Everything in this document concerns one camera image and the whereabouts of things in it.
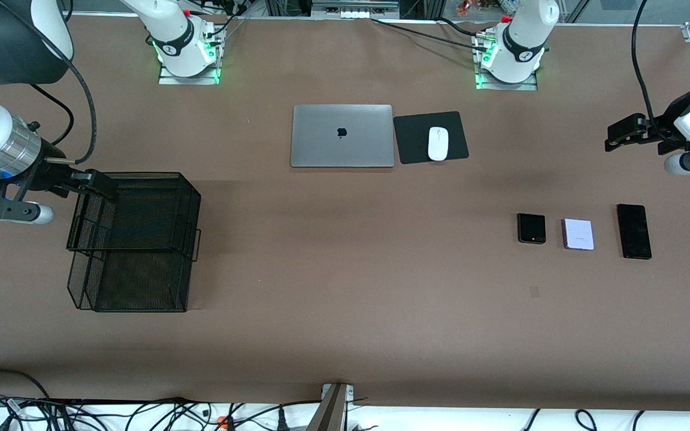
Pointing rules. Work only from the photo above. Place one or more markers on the black mouse pad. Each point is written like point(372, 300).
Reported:
point(411, 137)

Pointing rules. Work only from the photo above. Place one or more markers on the large black smartphone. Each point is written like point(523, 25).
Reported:
point(633, 232)

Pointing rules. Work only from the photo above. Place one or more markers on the white power strip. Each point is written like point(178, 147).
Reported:
point(354, 11)

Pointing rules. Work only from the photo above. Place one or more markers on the silver closed laptop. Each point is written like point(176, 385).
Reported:
point(342, 136)

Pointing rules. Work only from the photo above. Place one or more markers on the lavender flip phone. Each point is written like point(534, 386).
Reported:
point(578, 234)

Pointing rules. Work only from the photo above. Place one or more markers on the small black flip phone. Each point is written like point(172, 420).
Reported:
point(530, 227)

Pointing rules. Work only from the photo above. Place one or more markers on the orange plug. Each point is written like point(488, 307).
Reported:
point(223, 422)

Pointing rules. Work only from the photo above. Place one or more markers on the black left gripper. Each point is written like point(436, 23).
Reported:
point(661, 127)

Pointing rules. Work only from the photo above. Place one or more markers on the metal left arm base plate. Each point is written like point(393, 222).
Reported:
point(527, 85)

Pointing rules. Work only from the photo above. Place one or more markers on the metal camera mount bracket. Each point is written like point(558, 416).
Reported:
point(330, 410)

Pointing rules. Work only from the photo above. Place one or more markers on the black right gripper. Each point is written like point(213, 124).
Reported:
point(51, 173)

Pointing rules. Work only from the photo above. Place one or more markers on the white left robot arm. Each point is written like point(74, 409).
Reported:
point(521, 42)

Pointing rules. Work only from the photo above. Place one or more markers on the white computer mouse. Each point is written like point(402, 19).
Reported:
point(438, 143)

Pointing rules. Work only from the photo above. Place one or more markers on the black mesh two-tier tray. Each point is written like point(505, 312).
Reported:
point(141, 209)

